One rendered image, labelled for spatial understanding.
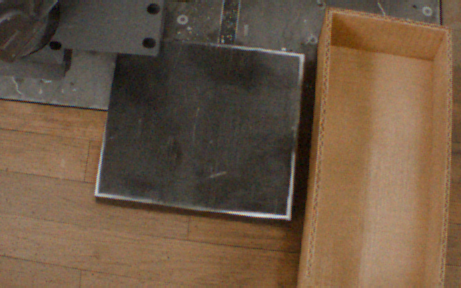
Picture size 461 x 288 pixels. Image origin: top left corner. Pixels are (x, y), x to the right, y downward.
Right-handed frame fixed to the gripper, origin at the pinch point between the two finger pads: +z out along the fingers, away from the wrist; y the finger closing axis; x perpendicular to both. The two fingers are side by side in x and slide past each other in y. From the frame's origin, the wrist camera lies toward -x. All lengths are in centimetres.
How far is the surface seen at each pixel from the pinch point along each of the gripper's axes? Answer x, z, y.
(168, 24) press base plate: -10.4, 11.2, -0.8
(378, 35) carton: -29.7, 7.0, 0.7
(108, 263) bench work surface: -7.6, -0.8, -21.3
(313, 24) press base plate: -24.0, 11.8, 0.7
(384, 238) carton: -31.5, 0.6, -16.9
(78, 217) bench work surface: -4.4, 1.3, -18.0
